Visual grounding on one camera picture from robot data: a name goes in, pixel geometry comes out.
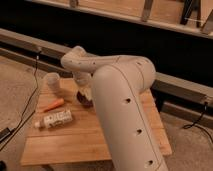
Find translucent plastic cup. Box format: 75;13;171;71
44;72;69;97

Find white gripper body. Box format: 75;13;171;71
74;74;91;97

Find orange carrot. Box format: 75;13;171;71
43;98;64;112

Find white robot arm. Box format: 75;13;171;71
61;46;168;171

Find dark ceramic bowl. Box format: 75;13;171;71
76;92;93;108

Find black cable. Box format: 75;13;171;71
181;101;213;148
0;54;42;153

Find clear plastic bottle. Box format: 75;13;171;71
34;110;73;129

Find black cable left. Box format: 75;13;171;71
0;54;42;153

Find white sponge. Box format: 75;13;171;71
82;95;91;100

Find black box on floor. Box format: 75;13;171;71
0;128;11;141

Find black cable right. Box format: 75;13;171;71
181;101;213;148

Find grey metal rail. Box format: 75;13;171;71
0;28;213;108

